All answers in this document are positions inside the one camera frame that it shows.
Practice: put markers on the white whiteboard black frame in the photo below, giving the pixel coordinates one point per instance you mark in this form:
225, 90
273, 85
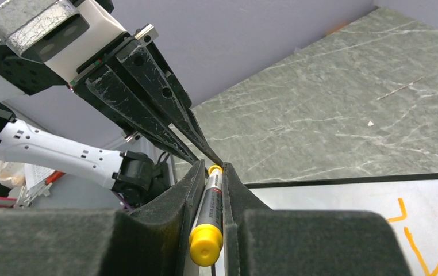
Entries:
408, 203

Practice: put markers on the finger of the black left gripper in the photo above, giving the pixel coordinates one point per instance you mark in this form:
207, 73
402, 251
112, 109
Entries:
142, 67
119, 91

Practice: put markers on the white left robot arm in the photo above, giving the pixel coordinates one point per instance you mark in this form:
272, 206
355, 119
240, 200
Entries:
131, 175

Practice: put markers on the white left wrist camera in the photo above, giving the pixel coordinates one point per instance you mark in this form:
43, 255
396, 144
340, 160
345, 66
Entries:
63, 35

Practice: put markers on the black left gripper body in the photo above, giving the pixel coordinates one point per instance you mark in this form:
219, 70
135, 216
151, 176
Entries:
107, 56

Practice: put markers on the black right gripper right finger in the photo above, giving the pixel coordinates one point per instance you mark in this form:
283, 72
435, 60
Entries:
263, 241

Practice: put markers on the yellow marker cap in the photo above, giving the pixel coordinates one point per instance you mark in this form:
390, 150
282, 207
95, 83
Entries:
214, 168

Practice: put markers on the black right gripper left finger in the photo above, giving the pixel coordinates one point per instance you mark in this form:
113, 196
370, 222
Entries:
152, 240

